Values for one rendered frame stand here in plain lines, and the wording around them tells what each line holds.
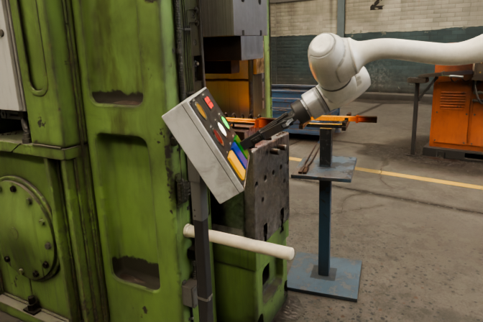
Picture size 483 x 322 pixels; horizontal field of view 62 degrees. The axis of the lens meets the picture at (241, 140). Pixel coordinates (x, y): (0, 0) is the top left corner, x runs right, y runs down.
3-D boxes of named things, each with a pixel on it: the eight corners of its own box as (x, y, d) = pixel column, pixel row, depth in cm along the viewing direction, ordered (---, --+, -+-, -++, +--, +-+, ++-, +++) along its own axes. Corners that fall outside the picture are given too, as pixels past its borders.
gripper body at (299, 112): (313, 121, 124) (287, 136, 126) (310, 116, 132) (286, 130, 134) (301, 100, 123) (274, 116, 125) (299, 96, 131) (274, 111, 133)
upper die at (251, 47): (263, 57, 177) (262, 35, 175) (241, 60, 160) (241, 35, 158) (185, 59, 197) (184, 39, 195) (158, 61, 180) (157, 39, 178)
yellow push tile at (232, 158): (245, 171, 117) (232, 149, 115) (244, 180, 109) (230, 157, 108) (240, 174, 117) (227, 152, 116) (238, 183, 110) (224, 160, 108)
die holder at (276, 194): (290, 217, 205) (289, 131, 195) (256, 251, 173) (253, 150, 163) (198, 200, 232) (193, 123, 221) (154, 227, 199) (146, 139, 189)
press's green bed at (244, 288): (289, 298, 216) (288, 217, 205) (258, 343, 185) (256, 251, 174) (203, 274, 242) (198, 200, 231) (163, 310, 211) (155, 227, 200)
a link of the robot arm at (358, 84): (318, 94, 134) (307, 73, 123) (361, 70, 131) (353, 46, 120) (333, 118, 128) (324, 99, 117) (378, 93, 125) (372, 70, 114)
